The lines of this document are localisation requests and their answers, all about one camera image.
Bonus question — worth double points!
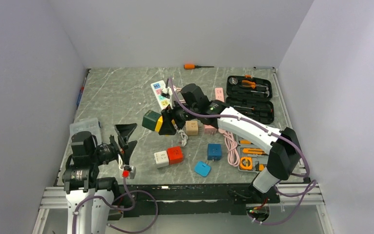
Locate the pink cable with plug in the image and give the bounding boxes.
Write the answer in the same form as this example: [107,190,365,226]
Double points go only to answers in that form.
[218,129,242,168]

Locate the red cube adapter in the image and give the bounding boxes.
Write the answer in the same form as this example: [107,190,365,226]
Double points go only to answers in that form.
[167,146,184,165]

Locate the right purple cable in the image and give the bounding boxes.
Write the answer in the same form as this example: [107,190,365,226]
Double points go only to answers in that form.
[167,77,318,226]

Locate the white power strip cord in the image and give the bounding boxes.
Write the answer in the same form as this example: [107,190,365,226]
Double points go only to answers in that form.
[176,128,190,147]

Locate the yellow cube adapter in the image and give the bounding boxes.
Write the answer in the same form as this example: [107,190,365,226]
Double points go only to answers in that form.
[154,116,163,132]

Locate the white power strip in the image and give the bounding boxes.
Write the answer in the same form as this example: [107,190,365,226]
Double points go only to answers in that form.
[150,80,174,110]

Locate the beige cube adapter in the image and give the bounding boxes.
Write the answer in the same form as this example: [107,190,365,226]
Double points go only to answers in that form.
[185,120,202,136]

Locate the grey tool tray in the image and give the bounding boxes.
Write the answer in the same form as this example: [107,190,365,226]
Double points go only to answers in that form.
[236,136,268,173]

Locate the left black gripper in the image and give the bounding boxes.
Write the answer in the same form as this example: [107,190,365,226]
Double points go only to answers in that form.
[90,123,137,166]

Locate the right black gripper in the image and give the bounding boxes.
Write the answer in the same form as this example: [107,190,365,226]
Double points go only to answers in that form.
[159,98,199,135]

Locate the orange tape measure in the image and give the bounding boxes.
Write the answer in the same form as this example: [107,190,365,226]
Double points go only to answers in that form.
[239,157,253,171]

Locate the blue red pen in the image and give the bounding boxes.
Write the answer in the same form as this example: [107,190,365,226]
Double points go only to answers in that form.
[76,77,87,107]

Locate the dark blue cube adapter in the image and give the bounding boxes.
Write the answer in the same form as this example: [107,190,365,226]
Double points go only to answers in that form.
[207,143,222,161]

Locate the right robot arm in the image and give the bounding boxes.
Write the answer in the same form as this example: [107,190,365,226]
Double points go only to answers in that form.
[155,79,305,202]

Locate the clear plastic screw box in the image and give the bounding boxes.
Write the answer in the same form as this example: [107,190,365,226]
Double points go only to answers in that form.
[69,117,103,144]

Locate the orange handled screwdriver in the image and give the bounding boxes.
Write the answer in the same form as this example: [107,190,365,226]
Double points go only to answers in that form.
[183,64,214,70]

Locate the pink cube adapter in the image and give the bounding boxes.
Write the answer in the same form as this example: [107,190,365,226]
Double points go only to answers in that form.
[204,125,218,135]

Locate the white cube adapter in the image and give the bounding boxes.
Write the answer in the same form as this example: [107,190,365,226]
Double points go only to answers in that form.
[154,151,169,168]

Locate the black tool case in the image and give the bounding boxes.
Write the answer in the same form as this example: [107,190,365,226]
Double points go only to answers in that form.
[225,75,275,124]

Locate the orange pliers in case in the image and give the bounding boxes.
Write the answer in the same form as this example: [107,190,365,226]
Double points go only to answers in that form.
[241,79,257,89]

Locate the light blue cube adapter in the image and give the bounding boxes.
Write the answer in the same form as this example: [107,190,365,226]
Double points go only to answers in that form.
[194,161,211,177]

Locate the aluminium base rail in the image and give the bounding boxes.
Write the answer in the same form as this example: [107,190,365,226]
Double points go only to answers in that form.
[39,183,325,209]

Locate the green cube adapter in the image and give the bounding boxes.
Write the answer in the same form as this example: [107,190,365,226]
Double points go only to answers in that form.
[142,110,161,131]

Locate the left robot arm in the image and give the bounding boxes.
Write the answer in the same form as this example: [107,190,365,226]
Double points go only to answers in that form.
[62,123,137,234]

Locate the orange utility knife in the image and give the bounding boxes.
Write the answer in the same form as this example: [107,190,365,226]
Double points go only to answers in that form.
[243,148,267,155]

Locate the pink power strip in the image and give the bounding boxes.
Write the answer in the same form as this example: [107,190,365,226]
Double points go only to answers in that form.
[214,87,225,102]

